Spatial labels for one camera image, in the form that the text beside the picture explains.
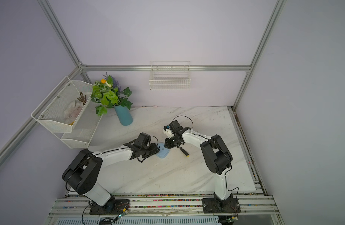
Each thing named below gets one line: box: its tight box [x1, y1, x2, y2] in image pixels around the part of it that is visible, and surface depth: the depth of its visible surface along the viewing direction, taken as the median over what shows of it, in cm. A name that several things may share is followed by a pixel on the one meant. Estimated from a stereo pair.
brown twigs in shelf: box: [76, 91, 87, 106], surface depth 84 cm
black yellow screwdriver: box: [179, 147, 190, 158], surface depth 95 cm
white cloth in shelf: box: [63, 99, 84, 124], surface depth 80 cm
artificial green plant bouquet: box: [90, 71, 134, 117], surface depth 85 cm
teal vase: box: [113, 105, 134, 127], surface depth 109 cm
